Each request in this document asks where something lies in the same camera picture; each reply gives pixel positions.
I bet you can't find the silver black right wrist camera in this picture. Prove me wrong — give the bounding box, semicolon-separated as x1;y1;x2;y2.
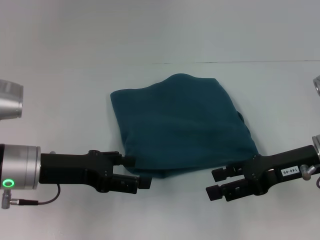
312;74;320;97

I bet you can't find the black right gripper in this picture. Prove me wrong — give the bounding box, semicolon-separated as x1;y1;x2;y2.
205;145;320;203

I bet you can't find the teal blue shirt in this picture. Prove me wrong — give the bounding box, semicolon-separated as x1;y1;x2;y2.
109;72;260;180

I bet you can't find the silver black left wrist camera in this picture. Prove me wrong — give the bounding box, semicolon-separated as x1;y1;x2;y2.
0;79;25;121

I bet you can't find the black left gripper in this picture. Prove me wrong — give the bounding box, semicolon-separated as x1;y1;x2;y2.
39;149;154;196

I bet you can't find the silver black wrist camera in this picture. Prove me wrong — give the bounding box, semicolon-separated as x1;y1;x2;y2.
0;79;25;121
312;74;320;97

